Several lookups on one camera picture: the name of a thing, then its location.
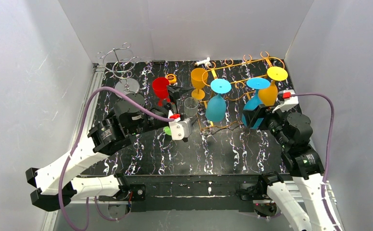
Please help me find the gold wire glass rack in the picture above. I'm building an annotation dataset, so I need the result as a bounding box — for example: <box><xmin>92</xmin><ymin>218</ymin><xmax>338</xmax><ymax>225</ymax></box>
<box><xmin>198</xmin><ymin>55</ymin><xmax>285</xmax><ymax>132</ymax></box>

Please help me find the silver round glass rack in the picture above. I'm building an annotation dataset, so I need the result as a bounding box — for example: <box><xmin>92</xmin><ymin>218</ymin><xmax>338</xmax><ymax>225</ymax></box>
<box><xmin>96</xmin><ymin>42</ymin><xmax>141</xmax><ymax>94</ymax></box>

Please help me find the red plastic wine glass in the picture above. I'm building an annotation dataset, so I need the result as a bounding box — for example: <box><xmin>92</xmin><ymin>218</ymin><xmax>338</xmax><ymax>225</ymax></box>
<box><xmin>152</xmin><ymin>77</ymin><xmax>170</xmax><ymax>107</ymax></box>

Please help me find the green plastic wine glass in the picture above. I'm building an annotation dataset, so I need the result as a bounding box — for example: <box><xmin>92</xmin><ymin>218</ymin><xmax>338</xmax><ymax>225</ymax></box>
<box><xmin>164</xmin><ymin>126</ymin><xmax>171</xmax><ymax>136</ymax></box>

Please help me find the clear glass tumbler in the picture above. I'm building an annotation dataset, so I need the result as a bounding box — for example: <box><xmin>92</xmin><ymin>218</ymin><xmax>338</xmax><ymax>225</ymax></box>
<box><xmin>183</xmin><ymin>97</ymin><xmax>199</xmax><ymax>117</ymax></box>

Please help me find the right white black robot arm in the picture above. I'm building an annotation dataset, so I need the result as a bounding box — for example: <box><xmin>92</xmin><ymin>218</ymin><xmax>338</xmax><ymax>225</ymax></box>
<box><xmin>237</xmin><ymin>104</ymin><xmax>342</xmax><ymax>231</ymax></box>

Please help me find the blue wine glass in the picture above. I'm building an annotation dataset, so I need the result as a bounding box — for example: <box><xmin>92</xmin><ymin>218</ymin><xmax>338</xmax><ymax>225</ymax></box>
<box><xmin>242</xmin><ymin>77</ymin><xmax>271</xmax><ymax>128</ymax></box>

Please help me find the white small fitting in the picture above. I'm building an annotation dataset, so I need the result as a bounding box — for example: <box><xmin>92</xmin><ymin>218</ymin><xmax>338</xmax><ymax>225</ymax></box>
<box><xmin>194</xmin><ymin>57</ymin><xmax>212</xmax><ymax>68</ymax></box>

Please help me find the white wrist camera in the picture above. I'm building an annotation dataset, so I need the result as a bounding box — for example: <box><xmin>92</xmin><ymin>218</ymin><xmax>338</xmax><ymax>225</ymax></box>
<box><xmin>272</xmin><ymin>90</ymin><xmax>299</xmax><ymax>113</ymax></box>
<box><xmin>169</xmin><ymin>118</ymin><xmax>193</xmax><ymax>142</ymax></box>

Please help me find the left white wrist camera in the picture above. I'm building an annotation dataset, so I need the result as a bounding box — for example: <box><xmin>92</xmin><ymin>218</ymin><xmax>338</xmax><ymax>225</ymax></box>
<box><xmin>169</xmin><ymin>118</ymin><xmax>193</xmax><ymax>142</ymax></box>

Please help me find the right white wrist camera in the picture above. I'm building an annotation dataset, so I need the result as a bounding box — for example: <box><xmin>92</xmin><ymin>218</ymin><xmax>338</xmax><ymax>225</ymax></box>
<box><xmin>272</xmin><ymin>90</ymin><xmax>299</xmax><ymax>113</ymax></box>

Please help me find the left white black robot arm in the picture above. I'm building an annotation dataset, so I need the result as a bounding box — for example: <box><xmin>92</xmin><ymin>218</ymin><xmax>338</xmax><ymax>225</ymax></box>
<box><xmin>26</xmin><ymin>85</ymin><xmax>192</xmax><ymax>212</ymax></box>

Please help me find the teal wine glass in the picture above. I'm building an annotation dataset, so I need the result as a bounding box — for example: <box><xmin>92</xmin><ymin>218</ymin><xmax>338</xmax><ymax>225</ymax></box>
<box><xmin>205</xmin><ymin>79</ymin><xmax>232</xmax><ymax>122</ymax></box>

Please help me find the orange wine glass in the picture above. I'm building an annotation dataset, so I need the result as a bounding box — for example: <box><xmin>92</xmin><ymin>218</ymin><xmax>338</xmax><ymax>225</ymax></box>
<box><xmin>258</xmin><ymin>66</ymin><xmax>288</xmax><ymax>106</ymax></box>
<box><xmin>191</xmin><ymin>68</ymin><xmax>208</xmax><ymax>100</ymax></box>

